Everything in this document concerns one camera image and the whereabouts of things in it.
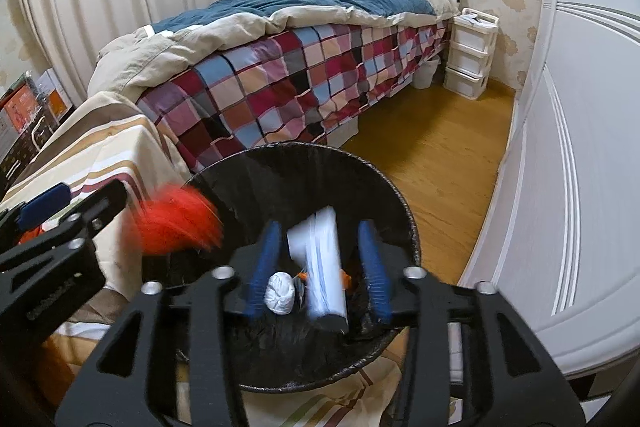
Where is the orange cardboard box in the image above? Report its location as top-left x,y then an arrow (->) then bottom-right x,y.
0,74 -> 46,132

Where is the white cardboard box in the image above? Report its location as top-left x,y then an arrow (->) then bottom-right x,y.
36,68 -> 75,118

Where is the black trash bin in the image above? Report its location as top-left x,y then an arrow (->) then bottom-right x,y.
142,142 -> 422,394

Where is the small white waste basket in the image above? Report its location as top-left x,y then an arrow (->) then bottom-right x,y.
412,57 -> 441,90

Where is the white plastic packet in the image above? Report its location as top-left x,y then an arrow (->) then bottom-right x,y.
286,206 -> 349,333

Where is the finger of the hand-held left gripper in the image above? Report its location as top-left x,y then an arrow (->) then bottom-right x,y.
0,183 -> 72,239
0,179 -> 129,270

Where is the bed with plaid sheet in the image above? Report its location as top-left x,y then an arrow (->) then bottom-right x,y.
87,0 -> 461,102

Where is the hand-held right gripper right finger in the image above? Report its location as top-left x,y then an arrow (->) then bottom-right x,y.
356,219 -> 586,427

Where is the white crumpled paper ball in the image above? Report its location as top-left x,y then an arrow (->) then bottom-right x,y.
263,272 -> 296,315

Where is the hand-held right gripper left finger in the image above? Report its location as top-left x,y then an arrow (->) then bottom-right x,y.
55,221 -> 288,427

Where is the white plastic drawer unit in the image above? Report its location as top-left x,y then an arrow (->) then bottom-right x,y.
443,7 -> 500,102

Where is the striped tablecloth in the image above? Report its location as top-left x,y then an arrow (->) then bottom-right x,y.
0,92 -> 406,427

